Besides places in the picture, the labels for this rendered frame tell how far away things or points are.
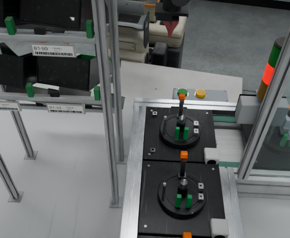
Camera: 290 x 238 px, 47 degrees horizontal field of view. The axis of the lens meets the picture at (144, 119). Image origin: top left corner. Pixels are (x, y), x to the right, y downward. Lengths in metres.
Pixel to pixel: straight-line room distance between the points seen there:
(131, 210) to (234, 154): 0.42
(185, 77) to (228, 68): 1.59
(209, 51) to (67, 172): 2.34
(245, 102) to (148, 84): 0.68
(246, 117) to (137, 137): 0.40
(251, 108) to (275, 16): 3.19
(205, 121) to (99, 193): 0.44
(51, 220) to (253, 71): 2.41
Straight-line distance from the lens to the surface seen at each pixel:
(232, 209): 1.03
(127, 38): 1.74
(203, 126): 1.18
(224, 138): 1.24
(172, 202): 0.97
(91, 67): 0.78
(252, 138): 0.95
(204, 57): 3.19
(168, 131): 1.12
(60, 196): 1.15
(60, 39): 0.68
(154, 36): 2.00
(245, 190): 1.14
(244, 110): 0.90
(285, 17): 4.08
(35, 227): 1.12
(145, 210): 0.97
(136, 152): 1.11
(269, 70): 0.83
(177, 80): 1.53
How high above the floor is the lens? 1.82
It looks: 46 degrees down
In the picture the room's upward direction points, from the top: 1 degrees clockwise
